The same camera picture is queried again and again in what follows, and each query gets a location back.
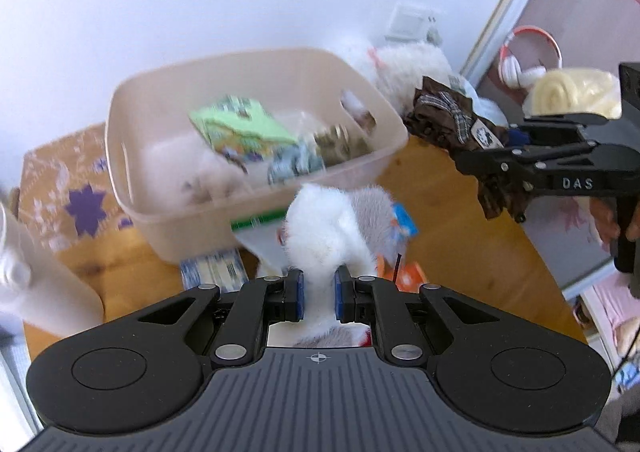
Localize floral table cover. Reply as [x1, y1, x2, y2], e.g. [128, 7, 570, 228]
[20, 124, 136, 253]

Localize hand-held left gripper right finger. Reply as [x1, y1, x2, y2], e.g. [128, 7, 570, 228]
[334, 266, 541, 368]

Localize white fluffy plush toy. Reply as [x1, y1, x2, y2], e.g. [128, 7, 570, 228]
[277, 183, 421, 348]

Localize white wall socket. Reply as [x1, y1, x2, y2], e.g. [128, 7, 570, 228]
[425, 12, 447, 45]

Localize beige storage bin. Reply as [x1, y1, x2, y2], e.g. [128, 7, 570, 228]
[105, 48, 410, 263]

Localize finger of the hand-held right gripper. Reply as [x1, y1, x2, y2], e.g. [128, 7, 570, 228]
[452, 141, 606, 223]
[507, 112, 621, 149]

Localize white bottle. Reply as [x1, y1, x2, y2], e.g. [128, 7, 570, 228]
[0, 187, 103, 337]

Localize white green snack packet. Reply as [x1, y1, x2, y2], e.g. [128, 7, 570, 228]
[231, 209, 301, 277]

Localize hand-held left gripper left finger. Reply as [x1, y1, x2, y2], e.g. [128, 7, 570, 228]
[102, 268, 306, 368]

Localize person's right hand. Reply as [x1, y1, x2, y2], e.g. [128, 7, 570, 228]
[590, 199, 623, 247]

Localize brown bow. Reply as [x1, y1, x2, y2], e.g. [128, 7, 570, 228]
[404, 76, 531, 220]

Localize wooden desk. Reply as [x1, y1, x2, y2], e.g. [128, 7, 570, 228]
[22, 137, 588, 363]

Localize wall socket with plug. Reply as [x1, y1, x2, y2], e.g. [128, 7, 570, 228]
[385, 4, 431, 42]

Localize blue tissue pack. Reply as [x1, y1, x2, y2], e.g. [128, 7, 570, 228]
[180, 248, 248, 293]

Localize orange tissue pack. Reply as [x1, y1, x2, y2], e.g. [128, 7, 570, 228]
[375, 252, 428, 293]

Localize yellow rolled blanket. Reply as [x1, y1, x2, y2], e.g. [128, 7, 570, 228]
[522, 69, 623, 120]

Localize orange white headphones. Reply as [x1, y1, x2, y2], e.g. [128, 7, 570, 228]
[497, 26, 563, 88]

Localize white plush dog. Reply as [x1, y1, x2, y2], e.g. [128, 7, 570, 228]
[340, 39, 506, 127]

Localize bed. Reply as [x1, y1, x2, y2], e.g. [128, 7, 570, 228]
[522, 192, 623, 290]

